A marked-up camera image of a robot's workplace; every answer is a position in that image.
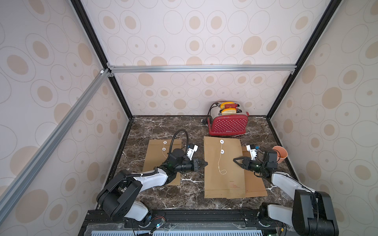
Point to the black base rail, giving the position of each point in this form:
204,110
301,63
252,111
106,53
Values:
185,220

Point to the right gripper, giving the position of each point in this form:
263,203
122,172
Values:
246,164

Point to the back aluminium rail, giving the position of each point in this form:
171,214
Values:
199,68

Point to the brown file envelope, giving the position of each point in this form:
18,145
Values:
222,177
254,186
157,153

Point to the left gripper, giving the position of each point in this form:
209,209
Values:
194,165

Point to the yellow toast slice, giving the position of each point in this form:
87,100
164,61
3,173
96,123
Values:
226,105
228,111

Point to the red polka dot toaster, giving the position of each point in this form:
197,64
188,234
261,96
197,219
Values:
226,125

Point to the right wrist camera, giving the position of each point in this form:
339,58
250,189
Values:
253,150

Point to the front yellow toast slice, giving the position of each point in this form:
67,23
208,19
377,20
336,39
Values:
228,111

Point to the left aluminium rail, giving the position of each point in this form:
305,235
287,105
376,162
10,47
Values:
27,175

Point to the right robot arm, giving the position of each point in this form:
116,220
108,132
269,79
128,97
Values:
312,213

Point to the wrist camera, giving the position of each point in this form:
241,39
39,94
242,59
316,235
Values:
253,150
192,148

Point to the pink cup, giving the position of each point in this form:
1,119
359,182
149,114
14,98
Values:
282,153

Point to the rear yellow toast slice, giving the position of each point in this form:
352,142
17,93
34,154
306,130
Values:
226,105

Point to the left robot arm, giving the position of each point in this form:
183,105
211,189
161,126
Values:
118,197

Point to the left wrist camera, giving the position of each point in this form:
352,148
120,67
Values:
192,148

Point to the aluminium rail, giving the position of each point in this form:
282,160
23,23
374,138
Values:
199,68
27,175

